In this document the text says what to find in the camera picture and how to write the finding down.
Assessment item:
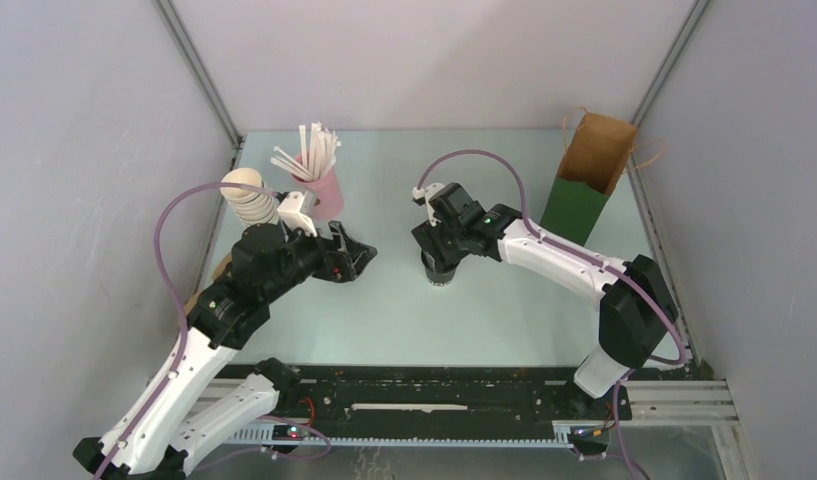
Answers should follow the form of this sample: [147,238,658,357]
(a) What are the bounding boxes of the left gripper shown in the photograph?
[263,218,377,302]

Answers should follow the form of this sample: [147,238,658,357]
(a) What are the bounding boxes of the black sleeved paper cup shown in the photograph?
[420,251,458,287]

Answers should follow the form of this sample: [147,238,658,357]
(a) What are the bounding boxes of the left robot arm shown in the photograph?
[73,221,377,479]

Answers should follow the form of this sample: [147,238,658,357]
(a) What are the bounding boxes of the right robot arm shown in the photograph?
[338,184,689,418]

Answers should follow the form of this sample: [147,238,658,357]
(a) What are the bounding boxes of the stack of paper cups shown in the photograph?
[220,167,280,227]

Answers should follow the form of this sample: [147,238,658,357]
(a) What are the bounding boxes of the brown cardboard cup carrier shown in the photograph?
[184,253,231,315]

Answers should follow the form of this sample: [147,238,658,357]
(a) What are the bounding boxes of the white wrapped straws bundle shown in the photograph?
[270,122,342,183]

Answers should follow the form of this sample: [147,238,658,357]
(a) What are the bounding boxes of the green paper bag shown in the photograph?
[539,106,667,245]

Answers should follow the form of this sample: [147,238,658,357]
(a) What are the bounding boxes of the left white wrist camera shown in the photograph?
[277,190,318,237]

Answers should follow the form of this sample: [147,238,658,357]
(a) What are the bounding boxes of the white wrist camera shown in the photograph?
[412,182,445,227]
[277,190,318,237]

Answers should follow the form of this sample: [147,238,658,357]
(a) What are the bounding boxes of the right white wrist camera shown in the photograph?
[412,182,445,227]

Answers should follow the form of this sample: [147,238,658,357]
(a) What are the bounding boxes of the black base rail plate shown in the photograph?
[237,363,635,444]

